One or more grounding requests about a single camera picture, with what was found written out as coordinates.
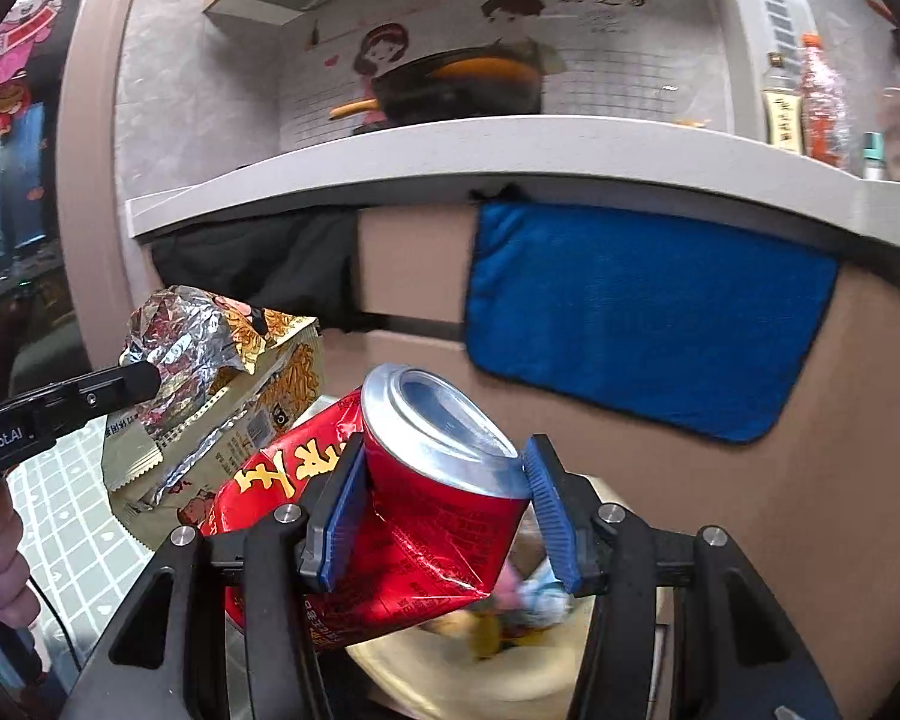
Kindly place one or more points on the black wok orange handle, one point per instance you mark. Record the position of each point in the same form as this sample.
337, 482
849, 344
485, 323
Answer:
457, 84

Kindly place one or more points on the green grid tablecloth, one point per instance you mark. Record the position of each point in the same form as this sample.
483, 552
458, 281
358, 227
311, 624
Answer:
81, 558

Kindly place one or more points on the small teal cap bottle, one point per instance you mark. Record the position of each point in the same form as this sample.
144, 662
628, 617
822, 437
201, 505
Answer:
874, 166

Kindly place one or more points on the blue towel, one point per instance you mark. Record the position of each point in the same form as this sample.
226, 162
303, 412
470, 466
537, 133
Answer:
695, 325

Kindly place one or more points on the black cloth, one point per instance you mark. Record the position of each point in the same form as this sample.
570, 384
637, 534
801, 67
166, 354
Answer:
299, 262

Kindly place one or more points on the person's left hand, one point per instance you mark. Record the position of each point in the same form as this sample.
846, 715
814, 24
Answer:
19, 606

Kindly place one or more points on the red crushed soda can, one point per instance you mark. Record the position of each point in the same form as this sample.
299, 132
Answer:
444, 494

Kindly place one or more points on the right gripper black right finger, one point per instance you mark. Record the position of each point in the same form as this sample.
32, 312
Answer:
736, 652

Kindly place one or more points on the yellow label sauce bottle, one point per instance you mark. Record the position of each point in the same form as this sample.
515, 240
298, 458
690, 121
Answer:
783, 104

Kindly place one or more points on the yellow snack wrapper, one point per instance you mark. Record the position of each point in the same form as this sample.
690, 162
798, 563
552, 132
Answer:
232, 378

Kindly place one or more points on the orange drink bottle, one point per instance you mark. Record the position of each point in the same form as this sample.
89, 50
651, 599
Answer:
825, 127

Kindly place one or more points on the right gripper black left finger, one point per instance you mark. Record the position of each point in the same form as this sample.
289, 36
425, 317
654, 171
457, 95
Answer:
163, 655

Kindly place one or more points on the white kitchen countertop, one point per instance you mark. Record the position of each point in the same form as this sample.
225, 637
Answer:
395, 164

